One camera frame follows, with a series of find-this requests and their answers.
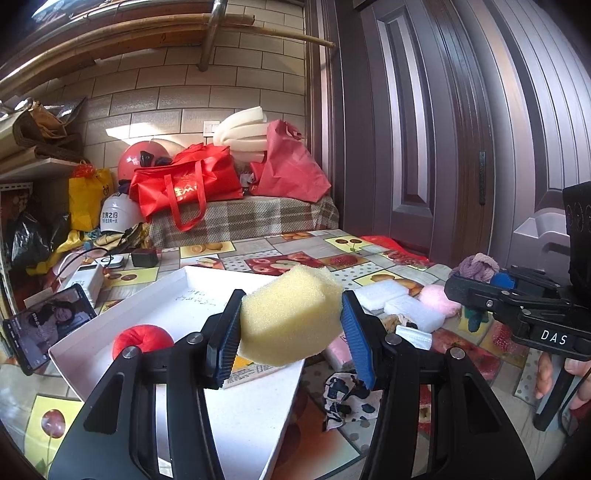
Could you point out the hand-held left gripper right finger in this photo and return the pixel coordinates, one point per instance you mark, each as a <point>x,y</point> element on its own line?
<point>355,332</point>

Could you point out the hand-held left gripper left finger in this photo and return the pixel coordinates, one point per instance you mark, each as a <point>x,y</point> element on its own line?
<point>228,342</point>

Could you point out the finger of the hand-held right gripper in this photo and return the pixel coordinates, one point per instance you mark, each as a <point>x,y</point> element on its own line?
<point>475,293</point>
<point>503,279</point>

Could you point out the green and yellow scouring sponge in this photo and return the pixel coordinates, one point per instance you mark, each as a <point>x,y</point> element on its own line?
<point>475,319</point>

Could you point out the purple scrunchie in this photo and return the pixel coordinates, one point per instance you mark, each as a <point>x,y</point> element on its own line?
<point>475,266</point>

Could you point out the pink fluffy puff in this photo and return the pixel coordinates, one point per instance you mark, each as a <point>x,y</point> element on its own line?
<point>438,300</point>

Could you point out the yellow tissue packet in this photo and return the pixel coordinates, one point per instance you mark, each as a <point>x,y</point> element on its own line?
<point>251,373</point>

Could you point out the white towel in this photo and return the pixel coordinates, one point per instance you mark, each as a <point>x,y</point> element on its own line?
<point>415,340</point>

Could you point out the white tray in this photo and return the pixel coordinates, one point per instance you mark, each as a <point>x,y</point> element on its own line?
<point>184,300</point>

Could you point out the black and white patterned scrunchie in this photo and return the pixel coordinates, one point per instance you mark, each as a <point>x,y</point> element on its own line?
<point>339,392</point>

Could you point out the yellow foam sponge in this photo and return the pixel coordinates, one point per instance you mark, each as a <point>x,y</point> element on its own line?
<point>286,314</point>

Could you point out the red plush scrunchie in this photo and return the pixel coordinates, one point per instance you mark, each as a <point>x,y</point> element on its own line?
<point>143,339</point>

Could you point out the person's right hand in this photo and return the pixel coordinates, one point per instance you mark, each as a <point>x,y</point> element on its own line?
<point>544,376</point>

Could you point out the pink tissue packet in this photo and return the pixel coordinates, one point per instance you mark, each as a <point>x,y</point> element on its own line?
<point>339,356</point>

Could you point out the white foam sponge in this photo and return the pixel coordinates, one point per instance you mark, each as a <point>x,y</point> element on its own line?
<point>381,295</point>
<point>413,312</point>

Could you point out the red packet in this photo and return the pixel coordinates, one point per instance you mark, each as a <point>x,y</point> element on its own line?
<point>401,256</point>

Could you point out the fruit print tablecloth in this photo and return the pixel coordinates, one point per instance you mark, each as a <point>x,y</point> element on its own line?
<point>295,249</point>

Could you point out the black charger block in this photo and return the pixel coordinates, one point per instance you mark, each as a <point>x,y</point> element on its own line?
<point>144,257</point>

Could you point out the plaid cloth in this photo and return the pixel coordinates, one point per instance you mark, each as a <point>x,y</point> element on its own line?
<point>258,217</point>

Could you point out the white power bank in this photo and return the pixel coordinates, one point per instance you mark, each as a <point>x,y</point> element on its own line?
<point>85,281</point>

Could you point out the brown door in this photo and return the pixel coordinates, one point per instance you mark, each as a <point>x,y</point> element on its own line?
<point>415,138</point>

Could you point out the red tote bag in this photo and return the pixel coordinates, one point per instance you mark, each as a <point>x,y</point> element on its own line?
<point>203,175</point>

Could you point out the white helmet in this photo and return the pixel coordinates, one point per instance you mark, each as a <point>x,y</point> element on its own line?
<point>117,212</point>

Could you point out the red nonwoven bag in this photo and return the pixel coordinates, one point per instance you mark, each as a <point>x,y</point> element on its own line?
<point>286,166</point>

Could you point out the black smartphone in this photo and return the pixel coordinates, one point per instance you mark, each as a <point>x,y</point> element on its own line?
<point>46,327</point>

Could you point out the yellow bag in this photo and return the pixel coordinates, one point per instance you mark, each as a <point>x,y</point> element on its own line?
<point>85,198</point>

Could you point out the red helmet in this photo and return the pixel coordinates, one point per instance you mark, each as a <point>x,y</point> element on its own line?
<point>134,161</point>

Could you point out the white foam roll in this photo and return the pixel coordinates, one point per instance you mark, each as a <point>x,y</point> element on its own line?
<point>240,134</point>

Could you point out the black plastic bag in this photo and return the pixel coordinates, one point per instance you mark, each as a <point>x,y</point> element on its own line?
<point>30,240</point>

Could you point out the metal pipe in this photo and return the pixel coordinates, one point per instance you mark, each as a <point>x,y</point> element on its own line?
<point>210,41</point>

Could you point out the bundle of bamboo poles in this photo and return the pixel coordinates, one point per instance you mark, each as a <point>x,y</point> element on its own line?
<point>138,44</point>

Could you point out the wall socket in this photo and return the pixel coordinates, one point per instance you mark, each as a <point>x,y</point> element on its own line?
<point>212,128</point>

